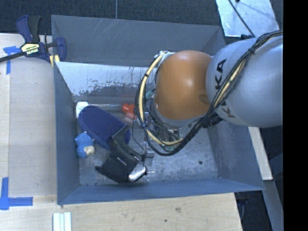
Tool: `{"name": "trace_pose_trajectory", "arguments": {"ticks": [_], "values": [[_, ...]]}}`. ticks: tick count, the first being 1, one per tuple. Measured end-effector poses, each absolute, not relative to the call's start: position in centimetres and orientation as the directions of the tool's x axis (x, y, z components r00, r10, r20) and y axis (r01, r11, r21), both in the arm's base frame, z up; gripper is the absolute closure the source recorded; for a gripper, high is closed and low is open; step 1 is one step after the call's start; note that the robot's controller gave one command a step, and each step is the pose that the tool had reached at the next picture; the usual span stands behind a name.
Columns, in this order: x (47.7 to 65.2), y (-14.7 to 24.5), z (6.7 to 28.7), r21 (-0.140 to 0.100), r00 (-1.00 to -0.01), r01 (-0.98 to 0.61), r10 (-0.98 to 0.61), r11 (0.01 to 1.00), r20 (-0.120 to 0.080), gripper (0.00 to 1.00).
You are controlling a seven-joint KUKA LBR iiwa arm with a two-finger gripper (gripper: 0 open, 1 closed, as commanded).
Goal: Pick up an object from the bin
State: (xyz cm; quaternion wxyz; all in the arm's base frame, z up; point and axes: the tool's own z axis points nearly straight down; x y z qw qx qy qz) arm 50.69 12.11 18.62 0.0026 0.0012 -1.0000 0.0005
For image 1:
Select clear bottle with red cap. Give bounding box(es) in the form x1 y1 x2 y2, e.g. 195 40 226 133
89 103 138 127

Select blue toy animal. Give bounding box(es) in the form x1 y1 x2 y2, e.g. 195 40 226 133
74 131 96 159

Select dark blue oval bowl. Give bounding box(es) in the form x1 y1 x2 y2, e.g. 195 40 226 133
77 105 131 151

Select shiny silver metal cylinder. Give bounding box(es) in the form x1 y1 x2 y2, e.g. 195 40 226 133
128 166 148 182

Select black stapler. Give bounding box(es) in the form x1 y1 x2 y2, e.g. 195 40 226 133
95 124 143 184

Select grey metal bin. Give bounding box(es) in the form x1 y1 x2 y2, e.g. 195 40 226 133
51 15 266 205

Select small white container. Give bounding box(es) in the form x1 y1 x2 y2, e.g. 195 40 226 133
76 101 90 119

